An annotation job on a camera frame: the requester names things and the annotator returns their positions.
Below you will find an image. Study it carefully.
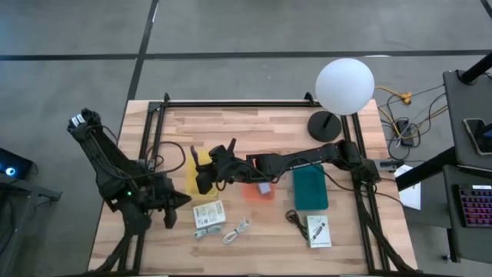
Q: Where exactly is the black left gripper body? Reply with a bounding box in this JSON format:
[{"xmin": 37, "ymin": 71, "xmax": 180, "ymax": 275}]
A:
[{"xmin": 144, "ymin": 177, "xmax": 176, "ymax": 213}]

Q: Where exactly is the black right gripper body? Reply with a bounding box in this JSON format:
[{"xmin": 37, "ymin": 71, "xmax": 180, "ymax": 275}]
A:
[{"xmin": 195, "ymin": 144, "xmax": 248, "ymax": 195}]

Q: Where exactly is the white printed product box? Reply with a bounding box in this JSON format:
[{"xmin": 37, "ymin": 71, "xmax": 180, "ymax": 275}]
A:
[{"xmin": 191, "ymin": 199, "xmax": 228, "ymax": 230}]

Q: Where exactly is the grey white USB cable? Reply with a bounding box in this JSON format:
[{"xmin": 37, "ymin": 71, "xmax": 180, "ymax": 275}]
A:
[{"xmin": 192, "ymin": 225, "xmax": 224, "ymax": 241}]

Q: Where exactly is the white card reader box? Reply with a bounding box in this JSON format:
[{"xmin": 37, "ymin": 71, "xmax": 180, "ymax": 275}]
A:
[{"xmin": 305, "ymin": 214, "xmax": 333, "ymax": 249}]

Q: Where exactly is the yellow translucent plastic bin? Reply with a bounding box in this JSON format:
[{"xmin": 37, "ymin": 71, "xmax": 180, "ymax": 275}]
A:
[{"xmin": 185, "ymin": 148, "xmax": 221, "ymax": 202}]

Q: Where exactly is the orange translucent plastic bin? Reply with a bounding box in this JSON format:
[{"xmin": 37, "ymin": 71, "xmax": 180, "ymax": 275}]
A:
[{"xmin": 241, "ymin": 180, "xmax": 278, "ymax": 203}]

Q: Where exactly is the teal plastic bin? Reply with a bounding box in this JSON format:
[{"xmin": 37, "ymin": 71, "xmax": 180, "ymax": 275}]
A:
[{"xmin": 292, "ymin": 164, "xmax": 330, "ymax": 212}]

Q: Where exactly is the white globe table lamp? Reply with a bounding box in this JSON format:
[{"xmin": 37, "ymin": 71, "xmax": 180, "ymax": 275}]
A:
[{"xmin": 307, "ymin": 57, "xmax": 376, "ymax": 143}]

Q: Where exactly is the black computer blue light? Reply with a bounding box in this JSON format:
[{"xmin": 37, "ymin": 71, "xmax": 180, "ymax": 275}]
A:
[{"xmin": 0, "ymin": 147, "xmax": 34, "ymax": 182}]

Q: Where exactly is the black side stand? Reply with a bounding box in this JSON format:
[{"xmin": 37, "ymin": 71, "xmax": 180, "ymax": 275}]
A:
[{"xmin": 0, "ymin": 172, "xmax": 63, "ymax": 277}]

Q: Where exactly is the small black webcam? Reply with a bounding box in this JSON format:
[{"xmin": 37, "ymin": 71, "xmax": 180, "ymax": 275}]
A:
[{"xmin": 377, "ymin": 158, "xmax": 406, "ymax": 172}]

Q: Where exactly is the black power adapter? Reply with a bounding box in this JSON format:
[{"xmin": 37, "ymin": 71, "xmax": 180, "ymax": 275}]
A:
[{"xmin": 395, "ymin": 118, "xmax": 416, "ymax": 148}]

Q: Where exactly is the white paper sheet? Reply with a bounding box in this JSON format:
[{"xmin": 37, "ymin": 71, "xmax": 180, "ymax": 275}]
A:
[{"xmin": 393, "ymin": 164, "xmax": 423, "ymax": 212}]

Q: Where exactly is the dark grey desk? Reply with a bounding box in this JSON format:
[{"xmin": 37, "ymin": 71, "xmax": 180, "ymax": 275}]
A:
[
  {"xmin": 441, "ymin": 68, "xmax": 492, "ymax": 172},
  {"xmin": 441, "ymin": 164, "xmax": 492, "ymax": 267}
]

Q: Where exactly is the black smartphone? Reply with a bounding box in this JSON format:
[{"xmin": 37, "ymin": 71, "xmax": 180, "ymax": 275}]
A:
[{"xmin": 462, "ymin": 118, "xmax": 492, "ymax": 156}]

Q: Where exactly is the backlit black keyboard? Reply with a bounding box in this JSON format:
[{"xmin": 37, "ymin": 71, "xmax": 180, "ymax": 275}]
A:
[{"xmin": 457, "ymin": 184, "xmax": 492, "ymax": 229}]

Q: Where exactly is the black stand pole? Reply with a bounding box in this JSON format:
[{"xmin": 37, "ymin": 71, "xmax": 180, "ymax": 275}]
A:
[{"xmin": 458, "ymin": 51, "xmax": 492, "ymax": 85}]

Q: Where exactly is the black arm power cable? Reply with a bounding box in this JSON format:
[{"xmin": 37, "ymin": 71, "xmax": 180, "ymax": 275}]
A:
[
  {"xmin": 324, "ymin": 169, "xmax": 403, "ymax": 205},
  {"xmin": 147, "ymin": 140, "xmax": 188, "ymax": 180}
]

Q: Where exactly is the black metal rig frame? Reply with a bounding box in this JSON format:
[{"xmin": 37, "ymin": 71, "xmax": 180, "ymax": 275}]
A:
[{"xmin": 88, "ymin": 92, "xmax": 421, "ymax": 276}]

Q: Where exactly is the black coiled cable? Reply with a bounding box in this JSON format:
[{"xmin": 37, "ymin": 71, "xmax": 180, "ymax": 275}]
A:
[{"xmin": 284, "ymin": 209, "xmax": 310, "ymax": 241}]

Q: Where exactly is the yellow floor cable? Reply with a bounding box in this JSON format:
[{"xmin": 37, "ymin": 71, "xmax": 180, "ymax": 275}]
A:
[{"xmin": 374, "ymin": 85, "xmax": 414, "ymax": 140}]

